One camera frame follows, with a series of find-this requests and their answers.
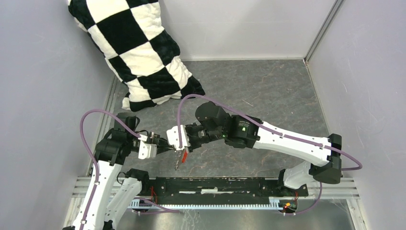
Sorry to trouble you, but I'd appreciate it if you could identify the metal key holder red handle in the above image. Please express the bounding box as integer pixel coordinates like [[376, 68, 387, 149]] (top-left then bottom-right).
[[174, 147, 189, 171]]

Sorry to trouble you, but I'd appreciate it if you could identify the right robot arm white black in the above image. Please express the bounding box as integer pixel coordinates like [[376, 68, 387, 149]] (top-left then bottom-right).
[[185, 102, 342, 196]]

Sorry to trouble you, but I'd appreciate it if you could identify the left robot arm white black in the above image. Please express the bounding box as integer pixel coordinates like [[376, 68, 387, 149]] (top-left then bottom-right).
[[66, 109, 173, 230]]

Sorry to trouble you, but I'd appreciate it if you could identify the black white checkered pillow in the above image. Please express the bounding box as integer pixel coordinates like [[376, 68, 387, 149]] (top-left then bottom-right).
[[68, 0, 205, 112]]

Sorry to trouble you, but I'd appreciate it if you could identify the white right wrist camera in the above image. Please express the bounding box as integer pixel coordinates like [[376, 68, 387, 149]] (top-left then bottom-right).
[[166, 125, 191, 151]]

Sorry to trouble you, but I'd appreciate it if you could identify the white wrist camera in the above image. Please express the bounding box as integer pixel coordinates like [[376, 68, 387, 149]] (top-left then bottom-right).
[[166, 125, 191, 151], [138, 141, 158, 160]]

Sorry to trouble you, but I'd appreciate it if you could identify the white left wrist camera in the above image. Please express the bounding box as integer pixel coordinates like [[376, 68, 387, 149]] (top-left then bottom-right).
[[138, 141, 158, 160]]

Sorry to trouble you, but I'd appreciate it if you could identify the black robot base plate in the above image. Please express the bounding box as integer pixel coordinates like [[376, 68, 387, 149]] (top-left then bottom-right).
[[139, 177, 309, 205]]

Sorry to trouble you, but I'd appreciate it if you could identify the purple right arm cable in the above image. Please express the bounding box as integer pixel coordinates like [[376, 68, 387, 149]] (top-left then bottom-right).
[[177, 93, 363, 216]]

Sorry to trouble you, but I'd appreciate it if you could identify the aluminium frame rail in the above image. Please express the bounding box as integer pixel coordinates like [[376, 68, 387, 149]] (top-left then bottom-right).
[[70, 176, 361, 210]]

